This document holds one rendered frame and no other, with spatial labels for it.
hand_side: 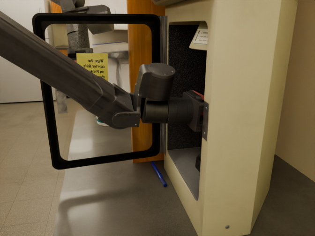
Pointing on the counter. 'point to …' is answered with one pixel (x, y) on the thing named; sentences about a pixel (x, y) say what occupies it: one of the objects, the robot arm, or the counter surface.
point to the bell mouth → (200, 37)
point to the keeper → (205, 120)
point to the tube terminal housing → (236, 108)
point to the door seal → (48, 88)
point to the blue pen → (159, 174)
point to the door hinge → (165, 63)
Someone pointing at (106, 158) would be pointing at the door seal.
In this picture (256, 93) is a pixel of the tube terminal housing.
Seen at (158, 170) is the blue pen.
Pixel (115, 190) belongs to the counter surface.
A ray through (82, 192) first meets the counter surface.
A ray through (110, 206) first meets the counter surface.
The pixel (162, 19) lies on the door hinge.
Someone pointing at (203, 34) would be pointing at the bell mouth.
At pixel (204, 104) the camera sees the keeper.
